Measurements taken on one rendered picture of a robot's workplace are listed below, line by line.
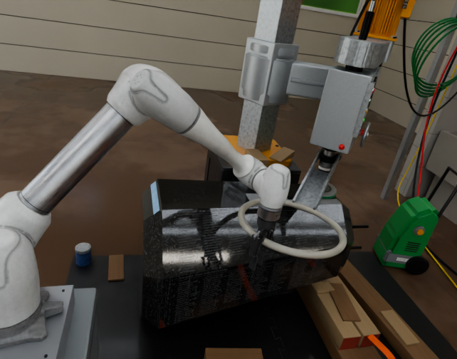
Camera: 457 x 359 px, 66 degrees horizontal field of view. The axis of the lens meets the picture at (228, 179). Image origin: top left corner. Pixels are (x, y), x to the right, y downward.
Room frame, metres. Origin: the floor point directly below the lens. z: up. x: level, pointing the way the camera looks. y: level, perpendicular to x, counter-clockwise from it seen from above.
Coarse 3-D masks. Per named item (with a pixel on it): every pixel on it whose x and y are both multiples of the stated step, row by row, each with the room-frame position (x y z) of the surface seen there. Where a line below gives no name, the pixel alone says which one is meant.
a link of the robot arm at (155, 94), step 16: (144, 80) 0.88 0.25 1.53; (160, 80) 0.90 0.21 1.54; (144, 96) 0.87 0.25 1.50; (160, 96) 0.88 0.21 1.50; (176, 96) 0.90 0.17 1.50; (144, 112) 0.93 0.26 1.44; (160, 112) 0.88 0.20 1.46; (176, 112) 0.90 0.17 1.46; (192, 112) 0.93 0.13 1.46; (176, 128) 0.92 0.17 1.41
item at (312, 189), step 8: (336, 160) 1.90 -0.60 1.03; (312, 168) 1.85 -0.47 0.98; (312, 176) 1.81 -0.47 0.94; (320, 176) 1.81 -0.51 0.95; (328, 176) 1.76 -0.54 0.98; (304, 184) 1.71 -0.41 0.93; (312, 184) 1.74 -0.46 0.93; (320, 184) 1.74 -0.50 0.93; (296, 192) 1.61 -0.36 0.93; (304, 192) 1.67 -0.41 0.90; (312, 192) 1.68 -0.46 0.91; (320, 192) 1.62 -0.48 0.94; (296, 200) 1.60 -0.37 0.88; (304, 200) 1.61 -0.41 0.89; (312, 200) 1.62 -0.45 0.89; (296, 208) 1.56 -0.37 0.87
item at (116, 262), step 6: (114, 258) 1.92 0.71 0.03; (120, 258) 1.93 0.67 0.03; (114, 264) 1.85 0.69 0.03; (120, 264) 1.86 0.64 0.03; (108, 270) 1.79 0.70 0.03; (114, 270) 1.80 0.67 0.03; (120, 270) 1.81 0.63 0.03; (108, 276) 1.73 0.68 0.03; (114, 276) 1.74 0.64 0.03; (120, 276) 1.75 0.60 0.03
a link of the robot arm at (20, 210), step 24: (120, 96) 0.98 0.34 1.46; (96, 120) 0.96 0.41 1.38; (120, 120) 0.97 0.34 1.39; (144, 120) 1.01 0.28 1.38; (72, 144) 0.93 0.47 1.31; (96, 144) 0.93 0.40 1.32; (48, 168) 0.89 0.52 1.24; (72, 168) 0.89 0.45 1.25; (24, 192) 0.85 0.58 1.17; (48, 192) 0.85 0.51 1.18; (0, 216) 0.78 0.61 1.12; (24, 216) 0.80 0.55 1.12; (48, 216) 0.86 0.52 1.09
